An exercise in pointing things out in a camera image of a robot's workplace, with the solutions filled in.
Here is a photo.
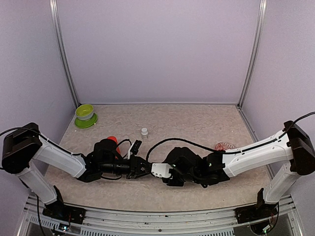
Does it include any right aluminium frame post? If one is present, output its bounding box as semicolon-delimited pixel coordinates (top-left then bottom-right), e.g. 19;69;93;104
237;0;267;110

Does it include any aluminium frame post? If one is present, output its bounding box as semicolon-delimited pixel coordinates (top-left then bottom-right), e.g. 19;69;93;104
49;0;81;108
237;0;267;110

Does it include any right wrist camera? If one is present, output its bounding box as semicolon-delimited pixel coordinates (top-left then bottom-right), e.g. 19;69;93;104
151;163;173;178

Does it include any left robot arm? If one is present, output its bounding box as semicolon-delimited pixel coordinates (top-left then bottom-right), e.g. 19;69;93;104
1;122;152;219

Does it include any small white pill bottle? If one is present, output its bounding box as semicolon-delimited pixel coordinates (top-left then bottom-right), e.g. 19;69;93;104
141;128;149;139

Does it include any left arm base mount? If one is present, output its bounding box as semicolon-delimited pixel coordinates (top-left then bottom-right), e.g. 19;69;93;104
42;203;86;224

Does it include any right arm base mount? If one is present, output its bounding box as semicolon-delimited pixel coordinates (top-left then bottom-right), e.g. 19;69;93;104
234;205;278;224

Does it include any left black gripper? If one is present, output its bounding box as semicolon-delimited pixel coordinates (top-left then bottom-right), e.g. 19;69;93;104
100;154;150;179

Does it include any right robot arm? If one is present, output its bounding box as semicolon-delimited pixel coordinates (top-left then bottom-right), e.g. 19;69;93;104
151;112;315;218

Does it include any left aluminium frame post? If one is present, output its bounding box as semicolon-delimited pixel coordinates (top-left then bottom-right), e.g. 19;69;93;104
49;0;81;108

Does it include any red patterned bowl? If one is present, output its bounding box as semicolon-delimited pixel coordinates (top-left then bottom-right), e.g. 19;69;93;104
215;142;236;151

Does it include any orange pill bottle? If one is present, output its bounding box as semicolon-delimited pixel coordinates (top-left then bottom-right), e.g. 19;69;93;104
107;136;121;154

